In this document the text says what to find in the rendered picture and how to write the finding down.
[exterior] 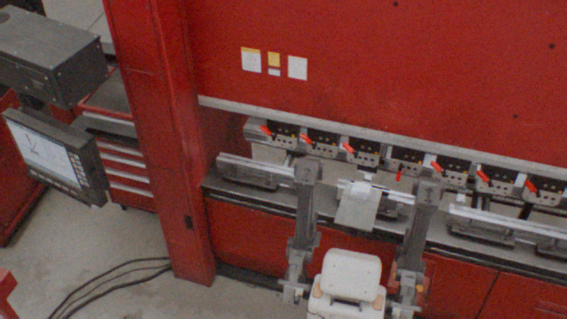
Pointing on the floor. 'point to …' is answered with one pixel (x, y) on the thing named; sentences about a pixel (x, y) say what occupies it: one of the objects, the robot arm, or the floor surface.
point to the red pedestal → (7, 293)
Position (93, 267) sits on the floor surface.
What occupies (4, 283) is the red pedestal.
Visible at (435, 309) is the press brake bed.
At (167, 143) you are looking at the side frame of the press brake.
